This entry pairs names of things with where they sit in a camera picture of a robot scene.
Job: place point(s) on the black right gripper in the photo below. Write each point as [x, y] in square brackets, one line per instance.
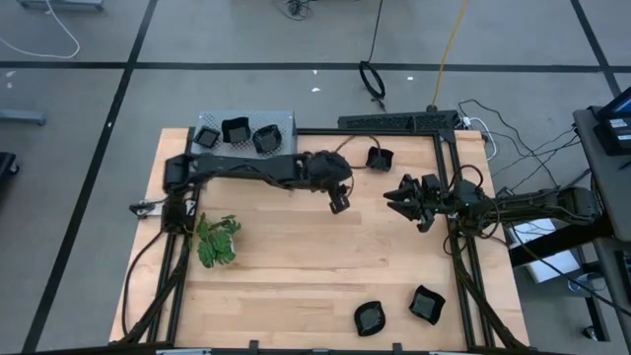
[436, 199]

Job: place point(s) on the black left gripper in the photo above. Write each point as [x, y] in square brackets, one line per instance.
[328, 170]

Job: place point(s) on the small black square plate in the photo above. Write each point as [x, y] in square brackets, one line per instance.
[206, 137]

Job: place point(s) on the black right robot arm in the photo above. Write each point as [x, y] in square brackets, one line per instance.
[542, 204]

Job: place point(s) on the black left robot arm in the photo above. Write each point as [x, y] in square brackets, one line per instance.
[236, 167]

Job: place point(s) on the grey perforated metal shelf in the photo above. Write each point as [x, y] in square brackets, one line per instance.
[288, 120]

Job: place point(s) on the black perforated metal box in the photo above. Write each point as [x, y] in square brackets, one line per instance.
[384, 121]

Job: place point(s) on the green plant in white pot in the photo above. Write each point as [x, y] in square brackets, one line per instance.
[217, 244]

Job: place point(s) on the white box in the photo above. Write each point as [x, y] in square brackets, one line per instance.
[552, 261]

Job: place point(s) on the grey desk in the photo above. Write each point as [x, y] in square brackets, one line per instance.
[609, 177]

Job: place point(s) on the black electronic device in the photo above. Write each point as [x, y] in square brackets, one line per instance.
[613, 133]

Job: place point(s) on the black caster wheel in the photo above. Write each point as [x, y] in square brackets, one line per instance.
[590, 333]

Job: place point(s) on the grey desk foot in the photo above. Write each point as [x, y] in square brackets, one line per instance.
[22, 117]

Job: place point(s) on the grey furniture base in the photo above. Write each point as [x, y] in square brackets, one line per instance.
[64, 4]

